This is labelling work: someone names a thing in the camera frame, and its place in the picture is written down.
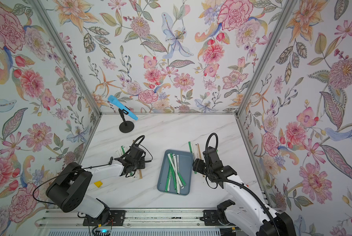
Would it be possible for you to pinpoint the blue-grey storage tray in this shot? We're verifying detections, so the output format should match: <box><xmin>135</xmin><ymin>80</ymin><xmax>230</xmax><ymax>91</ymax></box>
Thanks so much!
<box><xmin>157</xmin><ymin>149</ymin><xmax>193</xmax><ymax>196</ymax></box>

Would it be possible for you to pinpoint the brown straw right group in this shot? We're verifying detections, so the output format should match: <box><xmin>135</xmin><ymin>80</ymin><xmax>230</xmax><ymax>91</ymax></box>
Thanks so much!
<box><xmin>196</xmin><ymin>144</ymin><xmax>202</xmax><ymax>160</ymax></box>

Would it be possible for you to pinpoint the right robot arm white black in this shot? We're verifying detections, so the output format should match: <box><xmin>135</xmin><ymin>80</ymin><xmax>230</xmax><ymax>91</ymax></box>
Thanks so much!
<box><xmin>193</xmin><ymin>147</ymin><xmax>297</xmax><ymax>236</ymax></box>

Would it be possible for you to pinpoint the yellow block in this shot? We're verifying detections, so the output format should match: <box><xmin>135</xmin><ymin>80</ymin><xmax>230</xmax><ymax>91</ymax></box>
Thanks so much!
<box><xmin>94</xmin><ymin>181</ymin><xmax>103</xmax><ymax>188</ymax></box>

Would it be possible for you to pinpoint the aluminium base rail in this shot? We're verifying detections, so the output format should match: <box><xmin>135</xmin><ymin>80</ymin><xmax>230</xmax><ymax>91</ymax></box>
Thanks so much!
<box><xmin>35</xmin><ymin>208</ymin><xmax>208</xmax><ymax>229</ymax></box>

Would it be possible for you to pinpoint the blue microphone on stand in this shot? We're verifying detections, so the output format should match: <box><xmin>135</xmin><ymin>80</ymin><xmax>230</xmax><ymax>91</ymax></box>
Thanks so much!
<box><xmin>108</xmin><ymin>95</ymin><xmax>138</xmax><ymax>121</ymax></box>

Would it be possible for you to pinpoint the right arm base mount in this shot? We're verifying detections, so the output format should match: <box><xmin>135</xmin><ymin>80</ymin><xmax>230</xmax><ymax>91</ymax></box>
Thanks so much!
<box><xmin>200</xmin><ymin>209</ymin><xmax>236</xmax><ymax>227</ymax></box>

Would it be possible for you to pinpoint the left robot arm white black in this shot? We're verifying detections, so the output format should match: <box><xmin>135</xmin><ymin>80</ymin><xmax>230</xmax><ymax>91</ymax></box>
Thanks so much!
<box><xmin>46</xmin><ymin>145</ymin><xmax>146</xmax><ymax>222</ymax></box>

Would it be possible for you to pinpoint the black round microphone stand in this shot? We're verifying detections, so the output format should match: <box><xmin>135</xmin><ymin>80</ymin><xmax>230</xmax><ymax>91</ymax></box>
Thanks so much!
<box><xmin>119</xmin><ymin>109</ymin><xmax>135</xmax><ymax>133</ymax></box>

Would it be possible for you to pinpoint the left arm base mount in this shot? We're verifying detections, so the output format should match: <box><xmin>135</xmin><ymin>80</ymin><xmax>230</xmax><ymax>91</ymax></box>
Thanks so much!
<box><xmin>82</xmin><ymin>210</ymin><xmax>126</xmax><ymax>227</ymax></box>

